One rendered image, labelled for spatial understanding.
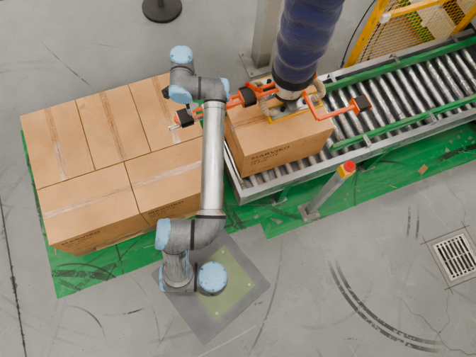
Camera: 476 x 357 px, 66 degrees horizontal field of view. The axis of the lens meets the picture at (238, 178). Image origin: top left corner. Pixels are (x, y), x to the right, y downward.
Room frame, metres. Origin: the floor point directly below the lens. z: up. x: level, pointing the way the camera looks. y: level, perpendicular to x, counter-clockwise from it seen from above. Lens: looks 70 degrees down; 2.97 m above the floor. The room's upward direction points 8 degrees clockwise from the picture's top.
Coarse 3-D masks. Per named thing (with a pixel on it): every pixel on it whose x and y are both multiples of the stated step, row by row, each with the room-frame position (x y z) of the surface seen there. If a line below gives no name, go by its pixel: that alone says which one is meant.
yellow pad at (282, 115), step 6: (312, 102) 1.17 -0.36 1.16; (318, 102) 1.17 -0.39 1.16; (276, 108) 1.09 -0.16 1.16; (282, 108) 1.08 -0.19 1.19; (300, 108) 1.11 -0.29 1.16; (306, 108) 1.12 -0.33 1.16; (282, 114) 1.06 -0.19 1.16; (288, 114) 1.07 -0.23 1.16; (294, 114) 1.08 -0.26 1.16; (270, 120) 1.01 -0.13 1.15; (276, 120) 1.02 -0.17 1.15
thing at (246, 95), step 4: (240, 88) 1.11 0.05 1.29; (244, 88) 1.12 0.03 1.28; (248, 88) 1.12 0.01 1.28; (240, 92) 1.08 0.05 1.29; (244, 92) 1.09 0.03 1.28; (248, 92) 1.09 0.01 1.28; (252, 92) 1.10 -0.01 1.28; (240, 96) 1.06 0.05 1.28; (244, 96) 1.06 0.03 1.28; (248, 96) 1.07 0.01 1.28; (252, 96) 1.07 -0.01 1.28; (256, 96) 1.07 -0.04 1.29; (244, 100) 1.04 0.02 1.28; (248, 100) 1.05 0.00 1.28; (252, 100) 1.04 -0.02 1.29; (256, 100) 1.05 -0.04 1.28; (244, 104) 1.03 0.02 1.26; (248, 104) 1.04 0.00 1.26; (252, 104) 1.04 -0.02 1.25
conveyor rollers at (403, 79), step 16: (464, 48) 2.28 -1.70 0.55; (416, 64) 2.05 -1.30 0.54; (432, 64) 2.07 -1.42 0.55; (448, 64) 2.11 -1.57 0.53; (464, 64) 2.11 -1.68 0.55; (368, 80) 1.83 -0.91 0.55; (384, 80) 1.85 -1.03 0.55; (400, 80) 1.89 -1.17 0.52; (416, 80) 1.90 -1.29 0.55; (448, 80) 1.95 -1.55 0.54; (464, 80) 1.96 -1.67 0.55; (352, 96) 1.67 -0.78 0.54; (368, 96) 1.68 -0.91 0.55; (400, 96) 1.73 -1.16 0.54; (416, 96) 1.74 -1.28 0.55; (448, 96) 1.79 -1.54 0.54; (464, 96) 1.81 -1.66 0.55; (352, 112) 1.52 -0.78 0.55; (384, 112) 1.58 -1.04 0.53; (400, 112) 1.58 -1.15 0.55; (448, 112) 1.65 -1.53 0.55; (336, 128) 1.37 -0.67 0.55; (368, 128) 1.42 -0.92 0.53; (400, 128) 1.45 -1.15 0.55; (352, 144) 1.26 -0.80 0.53
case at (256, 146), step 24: (240, 120) 1.10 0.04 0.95; (264, 120) 1.12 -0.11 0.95; (288, 120) 1.15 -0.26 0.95; (312, 120) 1.17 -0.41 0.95; (240, 144) 0.94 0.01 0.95; (264, 144) 0.96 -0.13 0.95; (288, 144) 1.00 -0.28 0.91; (312, 144) 1.10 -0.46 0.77; (240, 168) 0.90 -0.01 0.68; (264, 168) 0.95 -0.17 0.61
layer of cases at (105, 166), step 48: (96, 96) 1.35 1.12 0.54; (144, 96) 1.41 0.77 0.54; (48, 144) 0.92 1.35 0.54; (96, 144) 0.97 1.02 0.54; (144, 144) 1.02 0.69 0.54; (192, 144) 1.07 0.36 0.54; (48, 192) 0.58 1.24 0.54; (96, 192) 0.63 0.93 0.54; (144, 192) 0.68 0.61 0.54; (192, 192) 0.72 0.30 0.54; (48, 240) 0.27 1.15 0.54; (96, 240) 0.35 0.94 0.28
